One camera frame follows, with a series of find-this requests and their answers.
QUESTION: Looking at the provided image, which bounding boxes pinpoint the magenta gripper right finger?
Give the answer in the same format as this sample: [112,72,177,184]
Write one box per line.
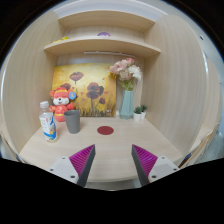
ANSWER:
[131,143,181,187]

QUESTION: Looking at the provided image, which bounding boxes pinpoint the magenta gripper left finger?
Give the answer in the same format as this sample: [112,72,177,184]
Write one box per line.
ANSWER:
[48,143,97,188]

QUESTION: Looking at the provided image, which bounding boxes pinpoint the clear plastic water bottle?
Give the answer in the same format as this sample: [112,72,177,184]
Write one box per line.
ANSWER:
[39,101,57,142]

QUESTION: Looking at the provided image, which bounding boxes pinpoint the red round coaster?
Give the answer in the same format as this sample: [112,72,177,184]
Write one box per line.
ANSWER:
[97,126,114,135]

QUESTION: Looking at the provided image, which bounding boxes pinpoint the grey plastic cup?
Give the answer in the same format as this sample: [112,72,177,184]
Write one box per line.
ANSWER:
[64,110,80,134]

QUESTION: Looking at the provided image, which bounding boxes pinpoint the small potted plant front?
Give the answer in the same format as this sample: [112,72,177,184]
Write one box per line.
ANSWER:
[134,106,142,121]

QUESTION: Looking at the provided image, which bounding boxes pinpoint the small potted plant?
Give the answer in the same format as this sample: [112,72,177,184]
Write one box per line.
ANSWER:
[141,104,148,120]
[134,106,142,121]

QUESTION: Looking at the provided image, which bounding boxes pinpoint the small potted plant back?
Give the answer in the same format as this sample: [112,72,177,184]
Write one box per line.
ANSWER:
[141,104,148,120]

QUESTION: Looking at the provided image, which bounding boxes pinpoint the teal ceramic vase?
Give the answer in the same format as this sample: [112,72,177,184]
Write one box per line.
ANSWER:
[119,90,133,120]

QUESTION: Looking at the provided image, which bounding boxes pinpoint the red plush mouse toy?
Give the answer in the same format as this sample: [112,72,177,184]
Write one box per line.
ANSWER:
[50,87,76,122]

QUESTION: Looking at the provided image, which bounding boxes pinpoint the yellow poppy flower painting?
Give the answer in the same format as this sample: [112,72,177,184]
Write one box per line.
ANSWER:
[52,63,116,117]

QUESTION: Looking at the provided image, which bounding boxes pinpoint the pink white flower bouquet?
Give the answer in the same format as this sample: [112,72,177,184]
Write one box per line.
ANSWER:
[110,58,142,91]

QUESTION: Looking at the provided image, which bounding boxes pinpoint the yellow object on shelf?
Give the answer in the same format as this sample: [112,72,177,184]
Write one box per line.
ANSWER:
[52,36,70,43]

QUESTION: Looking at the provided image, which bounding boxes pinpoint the purple object on shelf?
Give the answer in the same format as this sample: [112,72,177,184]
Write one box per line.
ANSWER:
[97,32,111,36]

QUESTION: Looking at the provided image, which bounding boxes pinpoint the wooden wall shelf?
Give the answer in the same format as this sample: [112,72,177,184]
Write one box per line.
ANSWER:
[44,10,161,58]

